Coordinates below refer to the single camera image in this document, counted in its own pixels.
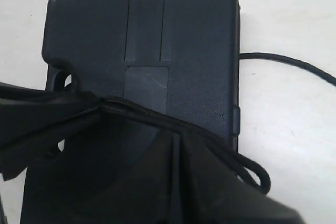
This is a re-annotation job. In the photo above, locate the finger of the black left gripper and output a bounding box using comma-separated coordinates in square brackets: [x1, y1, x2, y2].
[1, 83, 102, 181]

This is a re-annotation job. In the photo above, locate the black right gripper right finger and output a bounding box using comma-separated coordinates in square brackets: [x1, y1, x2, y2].
[173, 126, 304, 223]

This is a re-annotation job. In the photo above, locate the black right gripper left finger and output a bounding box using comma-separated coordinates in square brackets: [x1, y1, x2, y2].
[20, 126, 181, 223]

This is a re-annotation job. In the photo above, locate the black cord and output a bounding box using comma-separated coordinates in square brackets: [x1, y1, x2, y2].
[99, 52, 336, 196]

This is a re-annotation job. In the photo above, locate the black plastic case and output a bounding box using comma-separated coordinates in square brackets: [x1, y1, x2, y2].
[42, 0, 240, 150]

